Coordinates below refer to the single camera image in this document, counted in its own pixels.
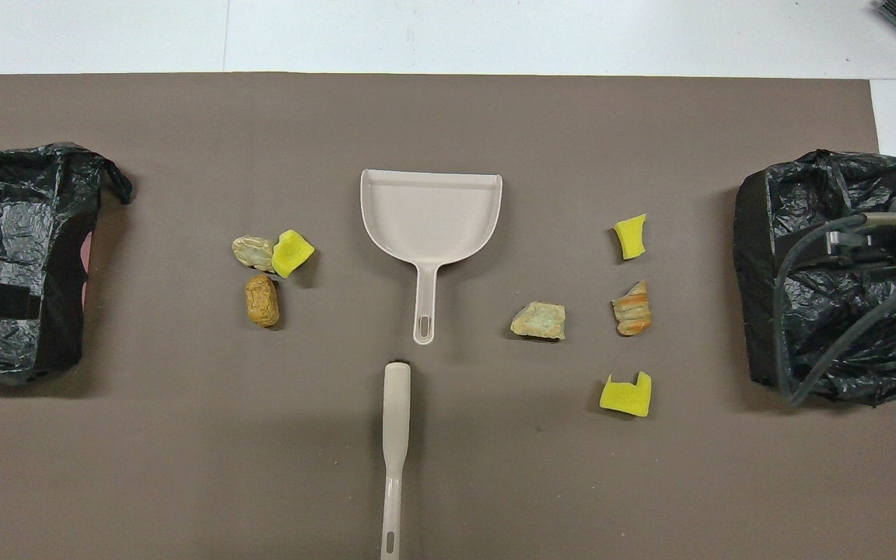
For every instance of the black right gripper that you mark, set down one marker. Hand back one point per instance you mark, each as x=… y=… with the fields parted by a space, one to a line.
x=852 y=245

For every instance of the yellow sponge chunk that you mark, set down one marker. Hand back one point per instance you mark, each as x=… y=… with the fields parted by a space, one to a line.
x=291 y=253

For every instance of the small yellow sponge piece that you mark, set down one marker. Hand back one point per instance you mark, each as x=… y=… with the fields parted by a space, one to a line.
x=631 y=239

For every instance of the brown paper table mat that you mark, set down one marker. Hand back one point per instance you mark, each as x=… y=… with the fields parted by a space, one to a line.
x=448 y=117

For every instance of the notched yellow sponge piece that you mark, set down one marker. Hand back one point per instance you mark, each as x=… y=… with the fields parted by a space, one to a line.
x=625 y=398

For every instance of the beige plastic dustpan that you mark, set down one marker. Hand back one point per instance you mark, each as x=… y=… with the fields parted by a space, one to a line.
x=428 y=214

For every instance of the beige brush with black bristles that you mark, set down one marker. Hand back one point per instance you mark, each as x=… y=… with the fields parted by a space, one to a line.
x=397 y=404

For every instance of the black plastic trash bag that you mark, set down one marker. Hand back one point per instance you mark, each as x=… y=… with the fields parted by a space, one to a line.
x=759 y=233
x=5 y=218

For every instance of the orange striped bread piece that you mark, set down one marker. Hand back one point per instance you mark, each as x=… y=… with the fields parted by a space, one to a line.
x=632 y=311

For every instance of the pale beige bread chunk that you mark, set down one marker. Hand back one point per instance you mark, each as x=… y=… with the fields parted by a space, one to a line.
x=252 y=253

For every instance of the brown oval bread roll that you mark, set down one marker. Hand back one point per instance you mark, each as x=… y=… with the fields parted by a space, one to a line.
x=261 y=302

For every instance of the pink plastic bin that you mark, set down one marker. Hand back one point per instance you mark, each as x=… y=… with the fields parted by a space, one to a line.
x=88 y=253

